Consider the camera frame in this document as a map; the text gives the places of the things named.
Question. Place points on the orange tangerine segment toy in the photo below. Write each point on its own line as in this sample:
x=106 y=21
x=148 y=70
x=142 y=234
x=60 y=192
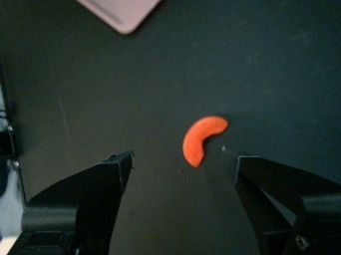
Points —
x=199 y=137

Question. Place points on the pink square plate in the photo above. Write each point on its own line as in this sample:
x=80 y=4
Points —
x=122 y=11

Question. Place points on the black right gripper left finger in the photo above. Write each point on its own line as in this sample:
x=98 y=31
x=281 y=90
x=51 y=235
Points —
x=88 y=196

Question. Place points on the black table frame post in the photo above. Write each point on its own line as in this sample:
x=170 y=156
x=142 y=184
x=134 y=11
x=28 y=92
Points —
x=7 y=141

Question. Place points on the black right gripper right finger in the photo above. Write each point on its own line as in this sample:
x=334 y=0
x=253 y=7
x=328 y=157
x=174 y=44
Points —
x=283 y=196

